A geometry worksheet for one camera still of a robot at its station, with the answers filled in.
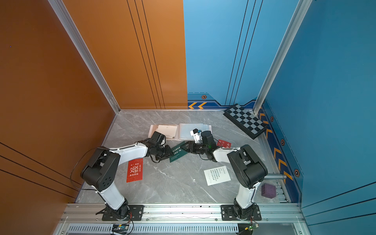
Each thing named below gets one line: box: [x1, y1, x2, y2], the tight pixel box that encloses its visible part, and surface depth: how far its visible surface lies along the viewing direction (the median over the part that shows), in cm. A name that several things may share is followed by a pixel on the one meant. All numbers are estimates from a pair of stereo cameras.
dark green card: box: [169, 140, 189, 163], surface depth 93 cm
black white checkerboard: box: [223, 103, 268, 140], surface depth 111 cm
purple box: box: [261, 183, 277, 199], surface depth 77 cm
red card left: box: [126, 158, 144, 183], surface depth 89 cm
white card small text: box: [203, 165, 232, 187], surface depth 88 cm
